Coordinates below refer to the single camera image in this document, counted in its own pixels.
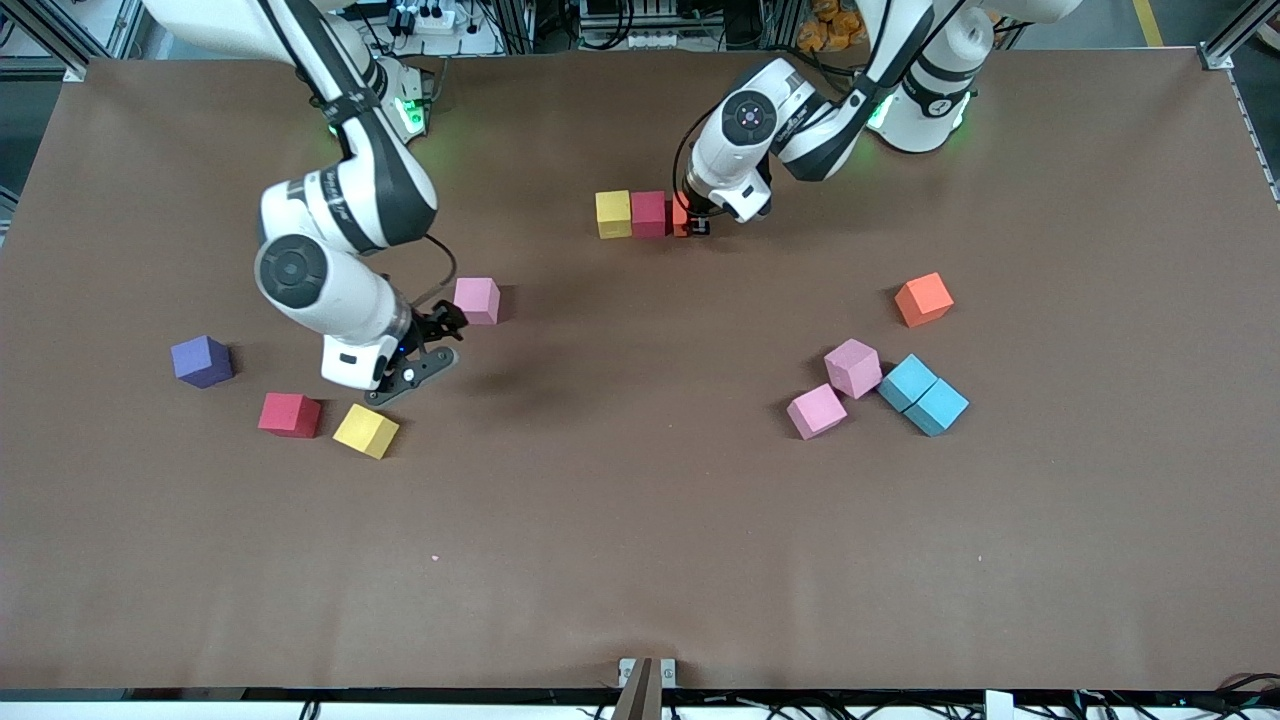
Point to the purple foam block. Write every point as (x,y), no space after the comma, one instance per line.
(202,361)

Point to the white power strip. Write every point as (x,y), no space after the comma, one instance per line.
(430,18)

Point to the orange foam block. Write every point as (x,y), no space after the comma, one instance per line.
(678,215)
(923,299)

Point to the crimson foam block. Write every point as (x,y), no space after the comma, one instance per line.
(648,213)

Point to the aluminium frame profile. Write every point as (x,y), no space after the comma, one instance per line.
(60,55)
(1225,45)

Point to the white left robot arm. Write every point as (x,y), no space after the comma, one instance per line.
(740,160)

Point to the pink foam block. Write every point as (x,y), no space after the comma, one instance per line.
(480,300)
(816,410)
(852,367)

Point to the blue foam block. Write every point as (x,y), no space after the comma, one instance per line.
(907,381)
(940,407)

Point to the yellow foam block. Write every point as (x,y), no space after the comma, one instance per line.
(365,430)
(613,213)

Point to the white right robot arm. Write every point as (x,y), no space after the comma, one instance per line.
(330,290)

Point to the red foam block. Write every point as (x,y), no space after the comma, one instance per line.
(289,413)

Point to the white rack device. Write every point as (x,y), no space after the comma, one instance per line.
(630,40)

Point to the silver metal bracket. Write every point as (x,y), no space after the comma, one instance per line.
(668,672)

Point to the orange snack bag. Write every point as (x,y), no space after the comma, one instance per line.
(830,30)

